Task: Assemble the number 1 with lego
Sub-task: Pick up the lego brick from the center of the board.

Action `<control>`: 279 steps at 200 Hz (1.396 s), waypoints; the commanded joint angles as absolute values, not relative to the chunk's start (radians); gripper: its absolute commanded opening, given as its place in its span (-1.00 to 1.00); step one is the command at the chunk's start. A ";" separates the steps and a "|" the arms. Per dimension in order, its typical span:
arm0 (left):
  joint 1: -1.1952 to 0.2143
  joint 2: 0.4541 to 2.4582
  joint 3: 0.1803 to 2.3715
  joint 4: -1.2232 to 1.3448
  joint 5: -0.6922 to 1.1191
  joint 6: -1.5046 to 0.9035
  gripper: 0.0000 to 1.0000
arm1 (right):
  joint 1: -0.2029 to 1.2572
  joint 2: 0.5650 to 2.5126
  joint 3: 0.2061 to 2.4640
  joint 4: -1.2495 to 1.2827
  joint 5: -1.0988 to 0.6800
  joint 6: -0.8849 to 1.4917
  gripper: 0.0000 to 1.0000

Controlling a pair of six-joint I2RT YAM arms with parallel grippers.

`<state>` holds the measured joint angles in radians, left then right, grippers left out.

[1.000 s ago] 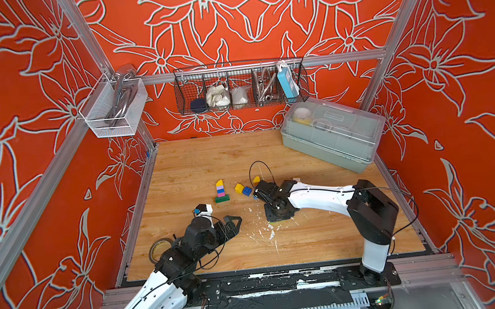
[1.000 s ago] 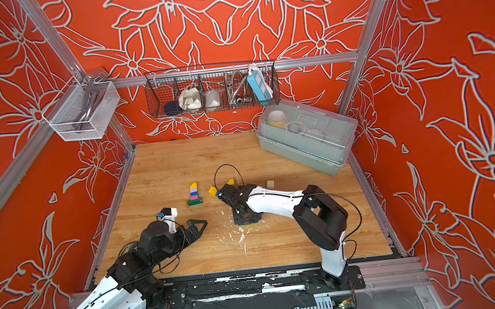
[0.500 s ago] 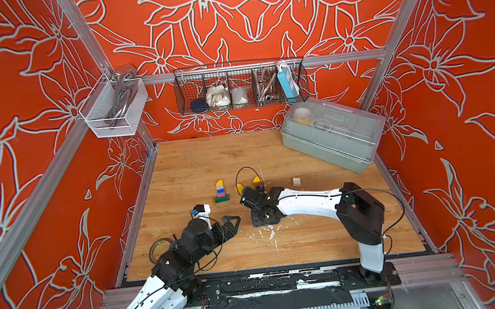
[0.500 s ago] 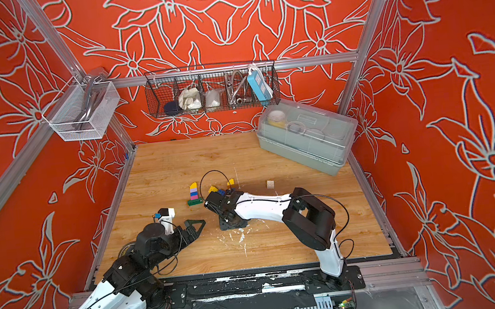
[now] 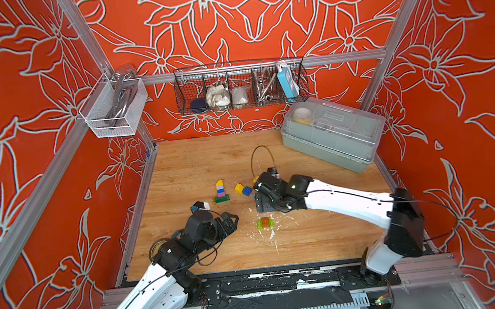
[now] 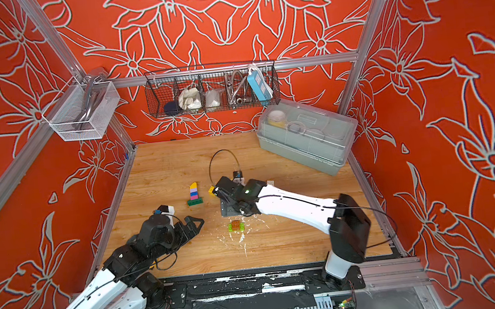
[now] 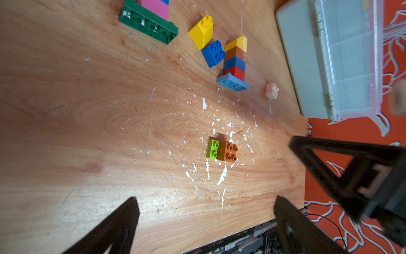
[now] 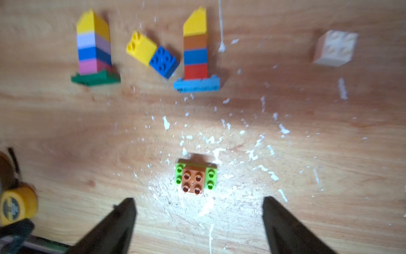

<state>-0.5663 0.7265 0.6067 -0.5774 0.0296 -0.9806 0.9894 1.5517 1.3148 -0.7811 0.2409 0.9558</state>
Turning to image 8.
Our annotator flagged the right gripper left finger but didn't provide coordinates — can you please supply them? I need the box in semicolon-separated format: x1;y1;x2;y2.
67;198;137;254

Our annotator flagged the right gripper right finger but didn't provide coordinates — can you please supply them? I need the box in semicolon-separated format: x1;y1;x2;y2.
263;196;335;254

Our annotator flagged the lime green lego brick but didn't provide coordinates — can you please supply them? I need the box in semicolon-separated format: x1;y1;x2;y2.
174;159;218;191

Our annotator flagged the brown sloped lego brick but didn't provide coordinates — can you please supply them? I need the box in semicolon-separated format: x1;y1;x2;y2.
181;166;206;196

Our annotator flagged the dark green lego plate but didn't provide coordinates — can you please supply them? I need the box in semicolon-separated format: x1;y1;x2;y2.
71;70;121;86

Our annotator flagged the light blue long lego brick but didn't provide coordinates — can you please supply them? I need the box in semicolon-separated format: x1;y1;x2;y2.
173;75;221;93

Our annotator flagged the pink lego brick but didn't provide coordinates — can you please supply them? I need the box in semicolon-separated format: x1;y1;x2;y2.
79;59;113;75

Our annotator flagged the red lego brick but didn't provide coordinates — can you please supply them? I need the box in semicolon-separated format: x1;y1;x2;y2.
184;63;208;80

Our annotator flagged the blue square lego brick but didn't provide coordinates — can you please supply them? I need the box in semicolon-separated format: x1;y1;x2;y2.
78;47;112;66

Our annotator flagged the white lego brick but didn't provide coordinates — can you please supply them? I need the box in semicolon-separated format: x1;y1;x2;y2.
313;30;358;67

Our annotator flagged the lilac lego brick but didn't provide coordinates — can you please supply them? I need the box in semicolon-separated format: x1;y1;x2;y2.
77;32;111;55

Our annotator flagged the teal blue lego brick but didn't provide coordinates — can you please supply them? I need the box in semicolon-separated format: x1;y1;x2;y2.
184;48;208;66

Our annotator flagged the yellow sloped lego brick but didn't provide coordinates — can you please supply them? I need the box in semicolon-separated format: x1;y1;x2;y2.
76;10;110;42

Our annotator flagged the yellow tape measure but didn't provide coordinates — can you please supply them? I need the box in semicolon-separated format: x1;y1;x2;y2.
1;186;38;226

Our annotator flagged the tape roll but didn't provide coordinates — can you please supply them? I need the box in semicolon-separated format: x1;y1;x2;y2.
0;152;16;193

